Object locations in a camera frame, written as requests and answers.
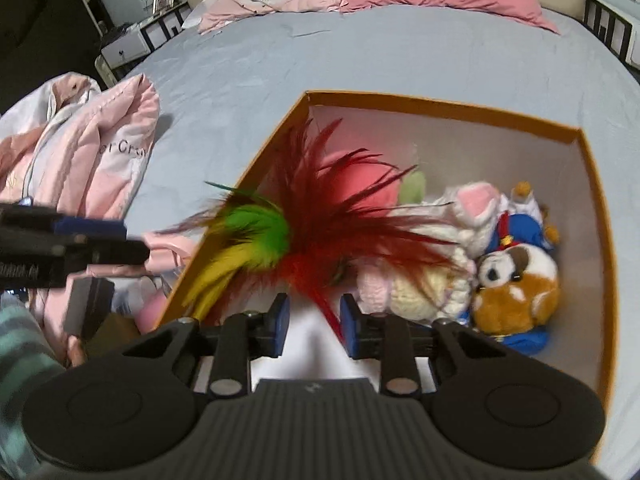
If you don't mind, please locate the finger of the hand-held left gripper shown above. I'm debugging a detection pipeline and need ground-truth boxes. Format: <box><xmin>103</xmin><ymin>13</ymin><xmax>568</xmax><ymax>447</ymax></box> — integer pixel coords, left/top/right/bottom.
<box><xmin>52</xmin><ymin>216</ymin><xmax>128</xmax><ymax>239</ymax></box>
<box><xmin>62</xmin><ymin>236</ymin><xmax>152</xmax><ymax>277</ymax></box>

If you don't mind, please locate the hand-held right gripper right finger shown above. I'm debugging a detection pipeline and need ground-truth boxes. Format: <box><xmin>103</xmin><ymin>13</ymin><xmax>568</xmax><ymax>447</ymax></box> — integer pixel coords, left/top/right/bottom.
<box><xmin>340</xmin><ymin>294</ymin><xmax>507</xmax><ymax>396</ymax></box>

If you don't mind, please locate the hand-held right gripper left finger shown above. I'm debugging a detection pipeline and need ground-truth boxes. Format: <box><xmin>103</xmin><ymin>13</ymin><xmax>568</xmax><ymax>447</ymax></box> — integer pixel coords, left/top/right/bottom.
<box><xmin>117</xmin><ymin>292</ymin><xmax>292</xmax><ymax>401</ymax></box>

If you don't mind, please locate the grey small box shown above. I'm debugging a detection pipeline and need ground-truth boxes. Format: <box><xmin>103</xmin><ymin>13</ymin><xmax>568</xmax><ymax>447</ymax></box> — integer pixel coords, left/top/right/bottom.
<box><xmin>64</xmin><ymin>276</ymin><xmax>117</xmax><ymax>343</ymax></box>

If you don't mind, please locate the red green yellow feather toy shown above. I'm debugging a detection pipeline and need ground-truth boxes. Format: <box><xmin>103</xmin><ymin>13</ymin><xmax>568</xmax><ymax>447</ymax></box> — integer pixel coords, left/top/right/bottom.
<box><xmin>145</xmin><ymin>119</ymin><xmax>467</xmax><ymax>342</ymax></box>

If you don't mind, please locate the orange-rimmed white box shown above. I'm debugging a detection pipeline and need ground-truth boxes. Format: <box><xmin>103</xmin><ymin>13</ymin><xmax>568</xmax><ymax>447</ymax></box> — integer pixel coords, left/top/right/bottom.
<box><xmin>150</xmin><ymin>91</ymin><xmax>619</xmax><ymax>464</ymax></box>

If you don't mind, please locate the pink fleece jacket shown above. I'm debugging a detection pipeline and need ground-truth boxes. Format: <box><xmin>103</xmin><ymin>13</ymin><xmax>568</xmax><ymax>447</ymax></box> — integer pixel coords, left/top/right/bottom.
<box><xmin>0</xmin><ymin>72</ymin><xmax>162</xmax><ymax>292</ymax></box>

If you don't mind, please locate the person's teal striped clothing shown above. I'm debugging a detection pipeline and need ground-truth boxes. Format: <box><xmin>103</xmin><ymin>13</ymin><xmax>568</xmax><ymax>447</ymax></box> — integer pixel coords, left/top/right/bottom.
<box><xmin>0</xmin><ymin>292</ymin><xmax>69</xmax><ymax>480</ymax></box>

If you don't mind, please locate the cream crochet doll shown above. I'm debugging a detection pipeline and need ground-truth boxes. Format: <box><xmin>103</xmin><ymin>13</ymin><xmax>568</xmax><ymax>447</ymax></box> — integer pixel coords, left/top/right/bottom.
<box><xmin>357</xmin><ymin>200</ymin><xmax>482</xmax><ymax>322</ymax></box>

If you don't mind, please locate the coral pink round plush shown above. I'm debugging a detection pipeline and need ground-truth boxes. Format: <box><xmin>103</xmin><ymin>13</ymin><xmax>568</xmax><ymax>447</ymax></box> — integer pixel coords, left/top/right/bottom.
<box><xmin>319</xmin><ymin>150</ymin><xmax>407</xmax><ymax>207</ymax></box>

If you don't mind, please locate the light green soft item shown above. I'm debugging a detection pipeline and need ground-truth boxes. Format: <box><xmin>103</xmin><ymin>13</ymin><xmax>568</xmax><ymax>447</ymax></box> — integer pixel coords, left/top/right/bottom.
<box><xmin>399</xmin><ymin>172</ymin><xmax>428</xmax><ymax>206</ymax></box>

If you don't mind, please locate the brown white dog plush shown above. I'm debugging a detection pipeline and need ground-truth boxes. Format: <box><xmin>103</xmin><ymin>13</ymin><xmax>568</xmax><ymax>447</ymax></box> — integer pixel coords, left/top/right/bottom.
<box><xmin>470</xmin><ymin>244</ymin><xmax>562</xmax><ymax>337</ymax></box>

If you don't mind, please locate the pink white crochet plush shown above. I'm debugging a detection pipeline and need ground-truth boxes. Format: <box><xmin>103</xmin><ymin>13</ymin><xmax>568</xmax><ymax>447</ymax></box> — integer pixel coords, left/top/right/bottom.
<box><xmin>439</xmin><ymin>182</ymin><xmax>507</xmax><ymax>257</ymax></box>

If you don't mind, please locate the blue round coin purse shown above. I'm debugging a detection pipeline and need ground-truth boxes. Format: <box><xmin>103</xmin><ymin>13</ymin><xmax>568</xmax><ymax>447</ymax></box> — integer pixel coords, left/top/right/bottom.
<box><xmin>462</xmin><ymin>310</ymin><xmax>552</xmax><ymax>357</ymax></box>

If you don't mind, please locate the blue sailor duck plush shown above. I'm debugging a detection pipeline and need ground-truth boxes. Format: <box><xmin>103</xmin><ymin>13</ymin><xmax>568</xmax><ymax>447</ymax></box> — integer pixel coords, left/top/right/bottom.
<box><xmin>494</xmin><ymin>182</ymin><xmax>562</xmax><ymax>257</ymax></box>

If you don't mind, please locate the bed with grey sheet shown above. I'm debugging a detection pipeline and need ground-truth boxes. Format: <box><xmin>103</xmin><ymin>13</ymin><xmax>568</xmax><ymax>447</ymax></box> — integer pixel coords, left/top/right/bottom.
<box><xmin>95</xmin><ymin>6</ymin><xmax>640</xmax><ymax>480</ymax></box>

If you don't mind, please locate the light pink floral pillow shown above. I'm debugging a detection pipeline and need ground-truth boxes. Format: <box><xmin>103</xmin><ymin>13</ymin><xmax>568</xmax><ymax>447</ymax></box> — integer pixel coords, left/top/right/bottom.
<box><xmin>197</xmin><ymin>0</ymin><xmax>349</xmax><ymax>36</ymax></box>

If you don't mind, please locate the white nightstand with picture frame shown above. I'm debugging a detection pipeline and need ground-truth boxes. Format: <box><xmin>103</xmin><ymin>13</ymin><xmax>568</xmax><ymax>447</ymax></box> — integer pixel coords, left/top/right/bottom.
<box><xmin>100</xmin><ymin>2</ymin><xmax>194</xmax><ymax>86</ymax></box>

